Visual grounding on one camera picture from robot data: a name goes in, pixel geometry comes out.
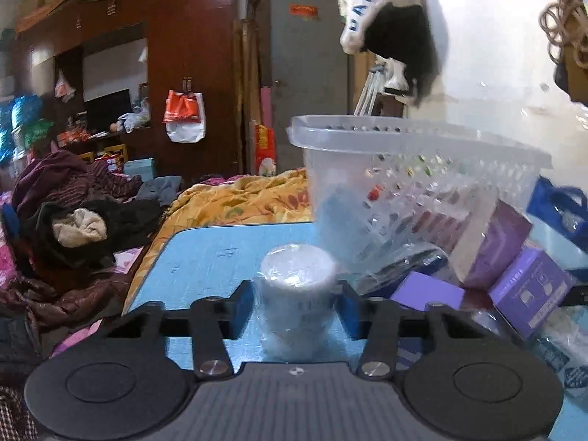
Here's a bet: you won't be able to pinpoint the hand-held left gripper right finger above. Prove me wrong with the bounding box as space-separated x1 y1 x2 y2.
337 279 494 381

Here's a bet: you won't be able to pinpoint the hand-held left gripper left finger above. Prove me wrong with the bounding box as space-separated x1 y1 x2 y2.
98 279 257 381

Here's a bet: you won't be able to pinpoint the white cup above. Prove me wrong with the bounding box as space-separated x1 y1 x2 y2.
254 244 339 363

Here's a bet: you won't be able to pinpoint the white plastic basket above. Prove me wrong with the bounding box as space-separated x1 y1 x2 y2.
287 114 553 282

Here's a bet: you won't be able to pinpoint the black item in plastic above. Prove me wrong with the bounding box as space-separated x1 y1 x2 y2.
357 243 449 295

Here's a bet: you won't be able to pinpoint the lavender box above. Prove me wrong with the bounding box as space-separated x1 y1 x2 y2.
390 270 466 314

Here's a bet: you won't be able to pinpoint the yellow blanket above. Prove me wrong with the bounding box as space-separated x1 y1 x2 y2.
121 167 316 305

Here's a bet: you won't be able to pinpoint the red-yellow packet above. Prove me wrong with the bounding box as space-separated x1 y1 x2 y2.
254 123 277 178

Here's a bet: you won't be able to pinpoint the open purple carton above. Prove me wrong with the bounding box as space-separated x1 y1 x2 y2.
463 199 534 288

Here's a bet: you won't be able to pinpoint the teal box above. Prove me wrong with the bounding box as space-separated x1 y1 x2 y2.
122 158 156 183

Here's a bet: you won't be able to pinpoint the printed purple box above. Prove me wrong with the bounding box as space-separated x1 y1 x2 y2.
488 245 576 341

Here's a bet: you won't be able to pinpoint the beige cloth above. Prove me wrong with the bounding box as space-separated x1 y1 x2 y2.
51 208 109 249

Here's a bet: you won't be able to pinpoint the orange-white plastic bag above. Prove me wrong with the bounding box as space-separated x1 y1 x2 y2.
162 90 207 143

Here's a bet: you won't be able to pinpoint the pink board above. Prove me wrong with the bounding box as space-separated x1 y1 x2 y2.
260 86 273 126

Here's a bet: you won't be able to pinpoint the white plastic bag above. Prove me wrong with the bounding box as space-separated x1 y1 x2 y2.
116 98 153 134

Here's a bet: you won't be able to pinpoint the metal crutches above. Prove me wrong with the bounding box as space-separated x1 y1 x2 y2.
353 65 392 116

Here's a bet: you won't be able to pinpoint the pile of dark clothes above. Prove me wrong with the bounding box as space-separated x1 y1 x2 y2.
0 148 167 359

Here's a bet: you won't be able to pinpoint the blue tote bag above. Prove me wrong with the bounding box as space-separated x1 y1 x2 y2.
526 176 588 250

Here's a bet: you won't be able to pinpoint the black television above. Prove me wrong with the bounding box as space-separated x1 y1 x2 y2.
83 87 132 130

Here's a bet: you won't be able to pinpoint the grey door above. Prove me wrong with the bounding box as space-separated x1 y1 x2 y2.
268 0 351 180

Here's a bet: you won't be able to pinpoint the brown wooden wardrobe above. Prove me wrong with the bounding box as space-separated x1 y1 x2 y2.
0 0 240 181

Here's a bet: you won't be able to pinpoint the black garment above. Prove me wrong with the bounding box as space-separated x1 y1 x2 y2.
362 4 440 107

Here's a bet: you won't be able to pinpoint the small pink hanging bag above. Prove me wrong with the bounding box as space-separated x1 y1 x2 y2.
54 69 77 102

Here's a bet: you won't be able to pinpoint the blue plastic bag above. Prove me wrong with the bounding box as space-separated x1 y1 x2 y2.
0 95 43 148

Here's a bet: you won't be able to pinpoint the brown hanging bag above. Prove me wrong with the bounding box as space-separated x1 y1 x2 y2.
552 0 588 103

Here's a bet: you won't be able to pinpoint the cardboard boxes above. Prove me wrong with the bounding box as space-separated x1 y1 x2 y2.
14 0 115 35

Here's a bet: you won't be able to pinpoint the coiled brown rope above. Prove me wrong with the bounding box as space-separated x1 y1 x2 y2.
539 0 588 64

